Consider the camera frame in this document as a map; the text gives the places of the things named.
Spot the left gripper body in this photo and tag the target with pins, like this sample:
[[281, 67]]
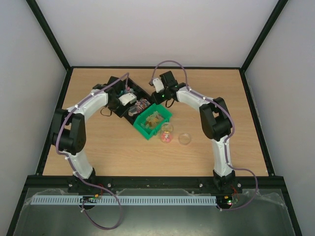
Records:
[[114, 107]]

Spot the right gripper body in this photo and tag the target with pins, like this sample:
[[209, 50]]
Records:
[[154, 96]]

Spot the black bin with star candies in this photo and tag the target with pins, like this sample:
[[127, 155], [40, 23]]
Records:
[[122, 87]]

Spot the green bin with gummies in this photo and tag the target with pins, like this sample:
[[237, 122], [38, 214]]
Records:
[[149, 122]]

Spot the black bin with lollipop candies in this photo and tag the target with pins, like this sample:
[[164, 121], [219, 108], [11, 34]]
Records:
[[131, 106]]

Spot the metal scoop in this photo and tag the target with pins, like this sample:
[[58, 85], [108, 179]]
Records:
[[134, 110]]

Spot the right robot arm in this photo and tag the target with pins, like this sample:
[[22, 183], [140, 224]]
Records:
[[215, 121]]

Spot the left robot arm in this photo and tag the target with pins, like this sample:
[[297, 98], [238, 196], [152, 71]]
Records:
[[68, 128]]

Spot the clear plastic jar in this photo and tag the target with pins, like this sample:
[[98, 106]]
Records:
[[166, 132]]

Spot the clear jar lid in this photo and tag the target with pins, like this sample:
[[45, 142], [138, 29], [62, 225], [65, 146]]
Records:
[[184, 138]]

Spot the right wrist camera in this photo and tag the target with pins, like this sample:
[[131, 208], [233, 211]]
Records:
[[157, 84]]

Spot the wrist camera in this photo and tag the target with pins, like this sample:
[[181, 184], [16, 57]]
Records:
[[127, 98], [157, 84]]

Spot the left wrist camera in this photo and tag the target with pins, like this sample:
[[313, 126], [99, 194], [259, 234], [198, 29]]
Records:
[[127, 98]]

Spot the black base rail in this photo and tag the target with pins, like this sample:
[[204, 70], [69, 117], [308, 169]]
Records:
[[197, 185]]

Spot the grey slotted cable duct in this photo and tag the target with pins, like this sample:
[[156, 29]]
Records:
[[126, 200]]

